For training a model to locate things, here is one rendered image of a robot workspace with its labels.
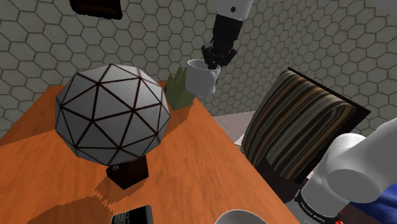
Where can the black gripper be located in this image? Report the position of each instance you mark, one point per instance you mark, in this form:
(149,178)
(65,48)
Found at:
(225,31)

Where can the white mug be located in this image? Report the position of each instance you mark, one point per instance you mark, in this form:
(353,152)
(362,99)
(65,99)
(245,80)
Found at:
(201,79)

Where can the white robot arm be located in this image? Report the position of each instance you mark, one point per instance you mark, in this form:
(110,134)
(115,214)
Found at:
(350,167)

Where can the olive green angular object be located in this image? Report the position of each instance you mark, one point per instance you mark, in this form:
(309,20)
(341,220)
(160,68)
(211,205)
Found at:
(178,94)

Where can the orange wooden table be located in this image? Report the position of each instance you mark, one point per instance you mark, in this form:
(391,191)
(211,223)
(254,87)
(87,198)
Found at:
(192,161)

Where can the white geodesic lamp dark base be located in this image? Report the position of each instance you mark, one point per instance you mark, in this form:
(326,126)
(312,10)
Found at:
(111,114)

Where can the white bowl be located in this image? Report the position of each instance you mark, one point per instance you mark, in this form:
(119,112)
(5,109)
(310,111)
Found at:
(240,218)

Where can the black keypad phone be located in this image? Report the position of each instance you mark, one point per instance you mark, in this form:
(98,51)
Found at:
(133,216)

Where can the blue robot stand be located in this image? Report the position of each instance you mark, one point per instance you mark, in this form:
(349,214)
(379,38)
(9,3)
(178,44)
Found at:
(380,208)

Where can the striped chair with dark frame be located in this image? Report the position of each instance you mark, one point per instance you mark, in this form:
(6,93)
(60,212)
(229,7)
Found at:
(294,124)

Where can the dark framed wall picture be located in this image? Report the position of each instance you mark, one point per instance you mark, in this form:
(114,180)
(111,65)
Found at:
(94,7)

